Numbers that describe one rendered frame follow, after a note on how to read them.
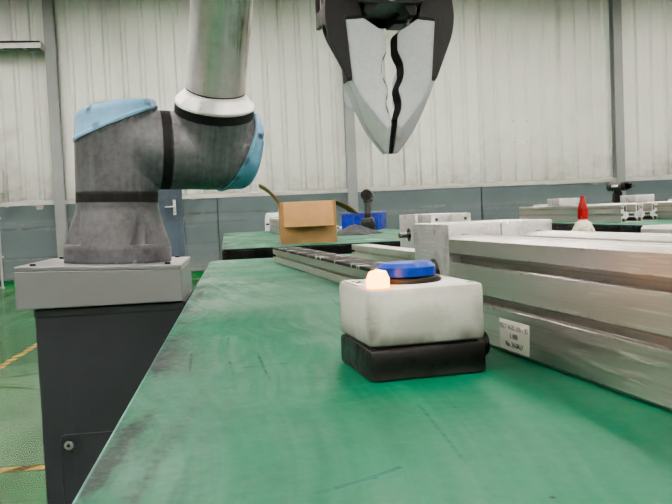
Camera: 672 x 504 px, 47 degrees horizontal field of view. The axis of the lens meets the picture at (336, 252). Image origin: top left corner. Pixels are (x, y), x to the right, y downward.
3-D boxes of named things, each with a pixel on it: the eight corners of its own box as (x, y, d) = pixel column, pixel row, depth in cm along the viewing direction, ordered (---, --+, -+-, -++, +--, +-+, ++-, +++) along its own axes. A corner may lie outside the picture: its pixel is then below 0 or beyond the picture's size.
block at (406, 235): (391, 254, 187) (389, 215, 186) (435, 252, 190) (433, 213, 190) (406, 256, 177) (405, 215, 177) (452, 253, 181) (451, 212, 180)
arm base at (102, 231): (47, 264, 106) (46, 191, 105) (83, 258, 121) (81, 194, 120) (159, 263, 106) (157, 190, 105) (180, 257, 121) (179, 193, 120)
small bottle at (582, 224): (579, 269, 124) (577, 195, 124) (567, 268, 128) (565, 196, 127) (601, 268, 125) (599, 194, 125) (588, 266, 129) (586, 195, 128)
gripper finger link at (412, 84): (411, 158, 59) (406, 35, 59) (438, 151, 53) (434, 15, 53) (371, 159, 58) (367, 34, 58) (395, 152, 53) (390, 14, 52)
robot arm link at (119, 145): (73, 194, 117) (71, 103, 116) (164, 194, 121) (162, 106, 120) (74, 191, 105) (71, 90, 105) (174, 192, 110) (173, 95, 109)
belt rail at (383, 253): (352, 256, 186) (351, 244, 186) (368, 256, 187) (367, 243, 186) (560, 294, 93) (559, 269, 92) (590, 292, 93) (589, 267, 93)
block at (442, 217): (408, 257, 176) (407, 215, 175) (456, 254, 178) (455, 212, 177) (421, 259, 166) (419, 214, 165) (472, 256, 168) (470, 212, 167)
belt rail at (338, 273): (273, 261, 181) (272, 248, 181) (290, 260, 182) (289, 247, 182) (408, 306, 88) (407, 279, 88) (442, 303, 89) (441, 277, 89)
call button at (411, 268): (371, 289, 56) (370, 261, 55) (424, 285, 57) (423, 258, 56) (388, 294, 52) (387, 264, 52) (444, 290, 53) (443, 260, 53)
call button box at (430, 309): (340, 361, 57) (337, 276, 57) (463, 350, 60) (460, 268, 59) (371, 383, 50) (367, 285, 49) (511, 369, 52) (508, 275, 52)
